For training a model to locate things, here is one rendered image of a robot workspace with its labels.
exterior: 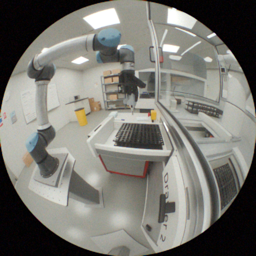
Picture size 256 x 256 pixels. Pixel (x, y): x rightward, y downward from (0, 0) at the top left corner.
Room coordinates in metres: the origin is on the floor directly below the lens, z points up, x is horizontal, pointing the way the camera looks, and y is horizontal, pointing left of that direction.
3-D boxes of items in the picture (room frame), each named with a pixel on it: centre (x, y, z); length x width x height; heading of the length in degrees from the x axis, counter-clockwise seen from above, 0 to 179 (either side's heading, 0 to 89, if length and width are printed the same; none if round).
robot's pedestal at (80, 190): (0.13, 0.53, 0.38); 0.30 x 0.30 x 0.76; 13
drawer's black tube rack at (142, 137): (0.31, -0.06, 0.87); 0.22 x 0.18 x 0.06; 76
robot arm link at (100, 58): (0.39, 0.07, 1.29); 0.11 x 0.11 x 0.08; 14
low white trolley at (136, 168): (0.76, 0.02, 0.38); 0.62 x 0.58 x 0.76; 166
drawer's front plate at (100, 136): (0.36, 0.14, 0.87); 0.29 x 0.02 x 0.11; 166
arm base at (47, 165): (0.13, 0.53, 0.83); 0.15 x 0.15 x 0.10
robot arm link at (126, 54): (0.43, -0.02, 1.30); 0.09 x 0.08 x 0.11; 104
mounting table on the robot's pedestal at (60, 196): (0.12, 0.56, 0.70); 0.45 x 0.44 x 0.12; 103
